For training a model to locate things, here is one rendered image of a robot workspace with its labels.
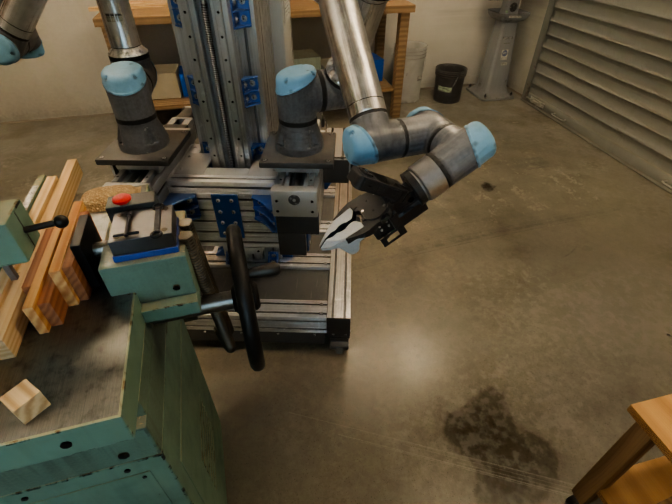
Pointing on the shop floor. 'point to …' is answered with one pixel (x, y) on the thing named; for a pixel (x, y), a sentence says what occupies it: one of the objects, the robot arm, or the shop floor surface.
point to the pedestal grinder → (499, 53)
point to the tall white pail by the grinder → (416, 54)
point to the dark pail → (449, 82)
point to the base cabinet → (178, 353)
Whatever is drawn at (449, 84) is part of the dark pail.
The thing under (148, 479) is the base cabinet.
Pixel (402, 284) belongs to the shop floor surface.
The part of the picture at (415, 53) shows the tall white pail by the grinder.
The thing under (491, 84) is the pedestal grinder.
